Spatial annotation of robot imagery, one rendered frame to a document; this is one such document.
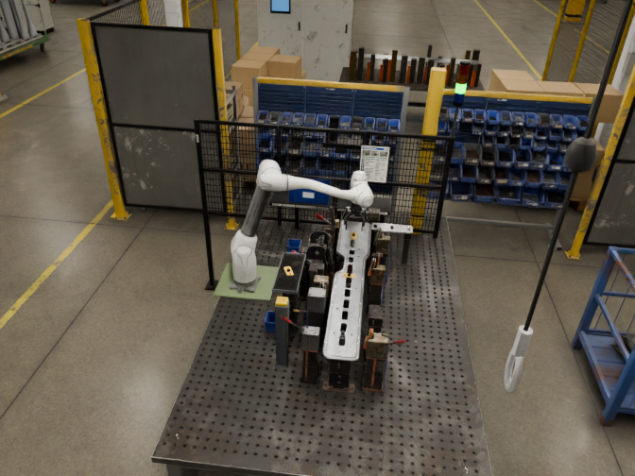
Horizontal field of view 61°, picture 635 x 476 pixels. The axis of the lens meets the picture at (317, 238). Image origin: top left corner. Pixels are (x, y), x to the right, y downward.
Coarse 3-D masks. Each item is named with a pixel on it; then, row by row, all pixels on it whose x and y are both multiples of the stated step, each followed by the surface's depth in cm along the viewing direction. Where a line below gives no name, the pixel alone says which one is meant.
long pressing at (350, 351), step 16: (352, 224) 383; (368, 224) 384; (368, 240) 366; (352, 256) 349; (368, 256) 350; (336, 272) 333; (352, 272) 334; (336, 288) 320; (352, 288) 320; (336, 304) 307; (352, 304) 307; (336, 320) 295; (352, 320) 296; (336, 336) 285; (352, 336) 285; (336, 352) 275; (352, 352) 275
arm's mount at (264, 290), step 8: (224, 272) 379; (256, 272) 380; (264, 272) 380; (272, 272) 380; (224, 280) 370; (264, 280) 372; (272, 280) 372; (216, 288) 363; (224, 288) 363; (256, 288) 364; (264, 288) 364; (216, 296) 357; (224, 296) 357; (232, 296) 356; (240, 296) 356; (248, 296) 357; (256, 296) 357; (264, 296) 357
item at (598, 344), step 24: (624, 264) 359; (600, 288) 392; (576, 336) 420; (600, 336) 414; (624, 336) 397; (600, 360) 392; (624, 360) 393; (600, 384) 371; (624, 384) 341; (624, 408) 352
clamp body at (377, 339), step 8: (376, 336) 277; (384, 336) 277; (368, 344) 275; (376, 344) 274; (384, 344) 274; (368, 352) 278; (376, 352) 278; (384, 352) 277; (368, 360) 282; (376, 360) 281; (384, 360) 280; (368, 368) 285; (376, 368) 285; (368, 376) 287; (376, 376) 287; (368, 384) 291; (376, 384) 290; (384, 384) 292; (384, 392) 292
